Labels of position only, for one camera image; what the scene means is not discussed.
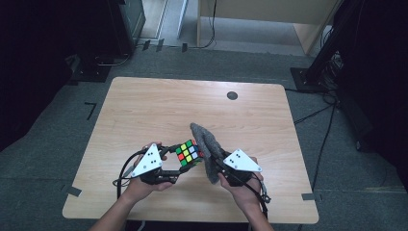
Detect hand-held gripper cable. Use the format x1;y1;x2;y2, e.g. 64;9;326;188
237;172;272;219
113;148;146;200

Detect black flat base plate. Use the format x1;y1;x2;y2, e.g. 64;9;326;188
67;54;112;84

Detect long black floor cable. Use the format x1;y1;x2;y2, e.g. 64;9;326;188
311;102;338;191

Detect person's left hand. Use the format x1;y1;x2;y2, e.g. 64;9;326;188
123;142;174;204

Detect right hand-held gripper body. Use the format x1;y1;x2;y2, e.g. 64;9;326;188
218;148;263;188

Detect beige wooden desk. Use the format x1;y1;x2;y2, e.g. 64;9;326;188
195;0;342;56

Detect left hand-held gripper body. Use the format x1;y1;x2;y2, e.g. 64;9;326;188
130;142;181;187

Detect black looped floor cable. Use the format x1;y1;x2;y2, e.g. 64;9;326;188
94;52;133;67

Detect black cabinet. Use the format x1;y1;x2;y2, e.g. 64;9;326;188
105;0;147;58

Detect multicoloured puzzle cube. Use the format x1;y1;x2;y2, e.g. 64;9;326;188
175;139;204;167

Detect left hand-held gripper cable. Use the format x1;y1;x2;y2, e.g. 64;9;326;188
113;148;146;200

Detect right hand-held gripper cable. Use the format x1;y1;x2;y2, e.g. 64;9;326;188
237;172;272;219

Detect short black floor cable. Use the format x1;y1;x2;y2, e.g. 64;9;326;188
293;104;335;126

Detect grey fluffy cloth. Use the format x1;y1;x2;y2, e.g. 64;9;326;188
190;122;225;185

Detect person's right hand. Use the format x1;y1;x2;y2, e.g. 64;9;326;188
218;156;265;212

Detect black hanging cable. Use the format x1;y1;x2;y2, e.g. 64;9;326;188
191;0;218;50

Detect black metal stand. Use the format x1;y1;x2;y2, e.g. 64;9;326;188
290;0;365;94

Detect dark curtain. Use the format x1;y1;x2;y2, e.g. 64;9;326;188
0;0;112;152
333;0;408;193

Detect person's dark clothing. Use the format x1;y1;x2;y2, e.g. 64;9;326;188
124;220;250;231

